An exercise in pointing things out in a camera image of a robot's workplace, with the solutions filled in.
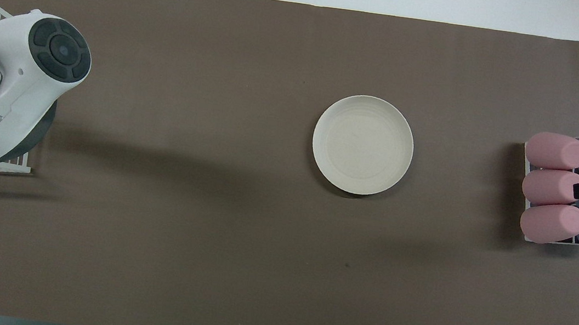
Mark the cream round plate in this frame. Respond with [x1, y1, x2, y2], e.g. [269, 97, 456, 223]
[306, 89, 420, 201]

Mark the brown paper table mat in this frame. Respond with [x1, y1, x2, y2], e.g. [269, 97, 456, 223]
[0, 0, 579, 325]

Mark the pink plastic cup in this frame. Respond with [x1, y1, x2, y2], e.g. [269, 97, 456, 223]
[518, 199, 579, 249]
[520, 165, 579, 211]
[523, 129, 579, 173]

